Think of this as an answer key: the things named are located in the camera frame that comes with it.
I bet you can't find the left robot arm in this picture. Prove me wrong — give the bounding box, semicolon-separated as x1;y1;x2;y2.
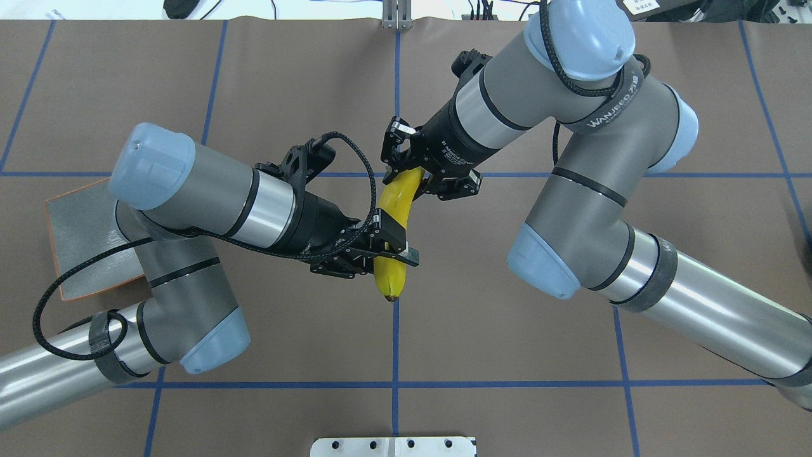
2;123;419;429

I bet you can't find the aluminium frame post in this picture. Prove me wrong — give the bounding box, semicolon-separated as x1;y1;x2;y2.
382;0;414;31

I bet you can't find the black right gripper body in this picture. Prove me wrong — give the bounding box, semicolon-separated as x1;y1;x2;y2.
410;50;491;177

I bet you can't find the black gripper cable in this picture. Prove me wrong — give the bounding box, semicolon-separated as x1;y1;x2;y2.
32;132;377;362

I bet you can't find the yellow banana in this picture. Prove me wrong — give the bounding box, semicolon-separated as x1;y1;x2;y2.
373;166;426;303

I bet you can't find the brown table mat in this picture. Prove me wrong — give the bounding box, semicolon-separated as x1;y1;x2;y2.
2;17;810;456

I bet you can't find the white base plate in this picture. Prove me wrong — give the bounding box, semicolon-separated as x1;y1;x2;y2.
310;436;478;456

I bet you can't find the grey square ceramic plate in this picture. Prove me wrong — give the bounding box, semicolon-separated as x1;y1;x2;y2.
46;179;144;301

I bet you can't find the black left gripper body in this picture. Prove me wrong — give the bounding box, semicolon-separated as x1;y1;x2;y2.
255;143;360;264

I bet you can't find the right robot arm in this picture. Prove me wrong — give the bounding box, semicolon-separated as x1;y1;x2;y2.
382;1;811;410

